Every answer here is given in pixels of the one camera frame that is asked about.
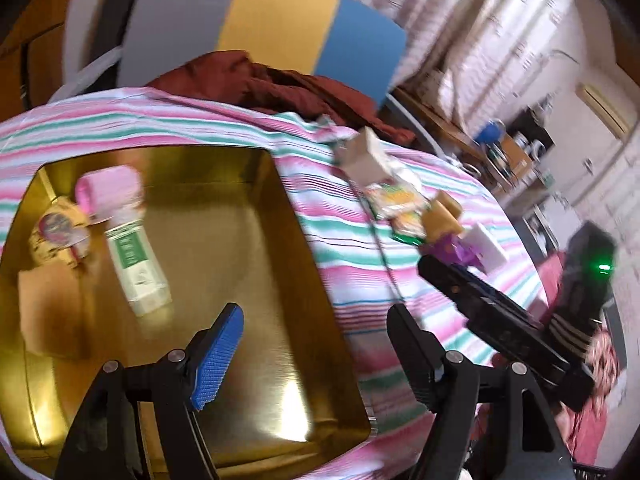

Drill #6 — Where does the beige patterned curtain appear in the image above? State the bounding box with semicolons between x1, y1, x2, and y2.
270;0;591;131

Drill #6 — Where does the white sponge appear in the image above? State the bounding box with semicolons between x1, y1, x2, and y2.
462;222;510;273

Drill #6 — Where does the grey yellow blue chair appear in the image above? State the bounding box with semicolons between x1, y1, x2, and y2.
50;0;441;156

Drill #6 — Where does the yellow green snack packet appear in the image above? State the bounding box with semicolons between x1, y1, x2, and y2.
362;180;426;221

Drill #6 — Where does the pink roll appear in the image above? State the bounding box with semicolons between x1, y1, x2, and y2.
75;166;146;221

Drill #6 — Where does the wooden cabinet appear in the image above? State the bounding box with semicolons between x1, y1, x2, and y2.
0;0;86;121

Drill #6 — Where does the dark red cloth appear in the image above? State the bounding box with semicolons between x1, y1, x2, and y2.
150;50;416;146

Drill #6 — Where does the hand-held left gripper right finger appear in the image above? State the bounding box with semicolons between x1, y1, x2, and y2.
387;304;576;480

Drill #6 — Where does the gold metal tin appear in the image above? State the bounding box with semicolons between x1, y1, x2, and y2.
0;147;373;478

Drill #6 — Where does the black shelf unit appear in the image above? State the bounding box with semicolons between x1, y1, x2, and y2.
510;109;555;152

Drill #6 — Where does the purple packet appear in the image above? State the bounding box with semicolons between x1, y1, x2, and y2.
422;232;486;270

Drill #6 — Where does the air conditioner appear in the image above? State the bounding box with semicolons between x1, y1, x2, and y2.
575;82;632;136

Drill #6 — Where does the pink green striped cloth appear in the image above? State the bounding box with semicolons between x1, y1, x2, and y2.
0;85;551;480

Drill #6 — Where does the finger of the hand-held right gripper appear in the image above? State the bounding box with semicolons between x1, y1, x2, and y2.
418;255;541;331
462;304;572;377

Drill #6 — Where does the round yellow packet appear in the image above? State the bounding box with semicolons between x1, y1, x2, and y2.
29;197;93;268

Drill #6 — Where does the white bottle green label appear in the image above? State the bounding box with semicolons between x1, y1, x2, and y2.
104;210;173;317

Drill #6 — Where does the brown cardboard piece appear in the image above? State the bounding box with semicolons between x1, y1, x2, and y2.
17;262;88;361

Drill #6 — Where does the yellow sponge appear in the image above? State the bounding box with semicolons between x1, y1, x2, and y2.
422;191;468;251

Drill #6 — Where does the wooden desk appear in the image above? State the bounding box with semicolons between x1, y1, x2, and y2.
395;87;536;191

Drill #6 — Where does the black cable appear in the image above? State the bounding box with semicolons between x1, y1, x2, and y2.
345;165;406;307

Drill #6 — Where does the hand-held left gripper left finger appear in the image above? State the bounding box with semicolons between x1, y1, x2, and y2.
54;302;246;480

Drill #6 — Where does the small beige box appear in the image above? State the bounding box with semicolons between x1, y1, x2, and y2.
334;127;396;191

